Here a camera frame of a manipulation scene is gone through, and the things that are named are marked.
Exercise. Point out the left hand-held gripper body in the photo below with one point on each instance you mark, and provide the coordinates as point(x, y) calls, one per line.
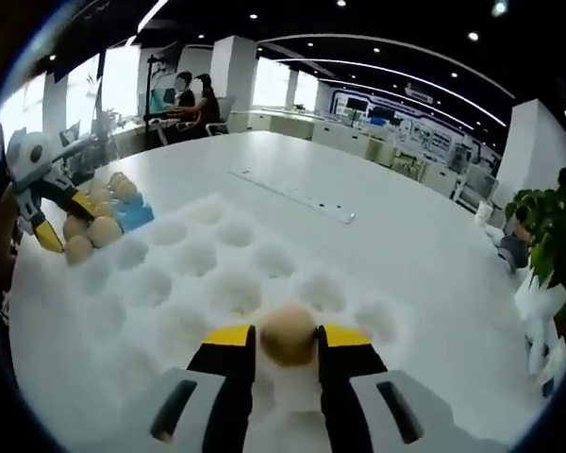
point(28, 160)

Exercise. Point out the white table socket strip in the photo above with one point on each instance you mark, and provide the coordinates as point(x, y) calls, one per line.
point(292, 194)

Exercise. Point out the blue egg tray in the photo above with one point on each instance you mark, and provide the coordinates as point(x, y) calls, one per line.
point(134, 212)

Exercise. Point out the white paper cup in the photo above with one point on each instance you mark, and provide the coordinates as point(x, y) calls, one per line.
point(482, 211)

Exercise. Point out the potted green plant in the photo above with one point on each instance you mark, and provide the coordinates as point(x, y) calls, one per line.
point(556, 236)

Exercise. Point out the white square pillar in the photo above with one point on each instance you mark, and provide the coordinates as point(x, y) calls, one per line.
point(533, 141)

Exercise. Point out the cluster of brown eggs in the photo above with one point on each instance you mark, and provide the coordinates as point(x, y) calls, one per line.
point(99, 226)

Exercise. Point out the white foam tray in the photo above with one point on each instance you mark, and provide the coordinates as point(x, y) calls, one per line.
point(193, 264)

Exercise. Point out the white mesh chair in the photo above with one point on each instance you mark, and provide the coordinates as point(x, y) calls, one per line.
point(476, 186)

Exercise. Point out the grey desk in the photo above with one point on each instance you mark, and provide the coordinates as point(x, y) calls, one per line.
point(82, 144)

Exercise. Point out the white table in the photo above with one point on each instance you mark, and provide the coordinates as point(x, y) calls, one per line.
point(405, 264)

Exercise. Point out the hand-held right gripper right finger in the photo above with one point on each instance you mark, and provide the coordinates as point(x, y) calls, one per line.
point(346, 387)

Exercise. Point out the white office chair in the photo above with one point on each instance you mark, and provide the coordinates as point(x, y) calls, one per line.
point(224, 115)

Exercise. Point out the row of white cabinets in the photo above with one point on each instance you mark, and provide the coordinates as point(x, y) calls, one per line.
point(382, 141)

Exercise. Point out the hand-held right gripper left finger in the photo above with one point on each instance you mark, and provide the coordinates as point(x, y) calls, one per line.
point(228, 387)

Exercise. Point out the single brown egg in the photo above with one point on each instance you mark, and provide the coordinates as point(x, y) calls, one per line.
point(287, 337)

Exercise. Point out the ceiling air conditioner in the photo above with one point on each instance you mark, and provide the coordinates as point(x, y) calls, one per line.
point(420, 93)

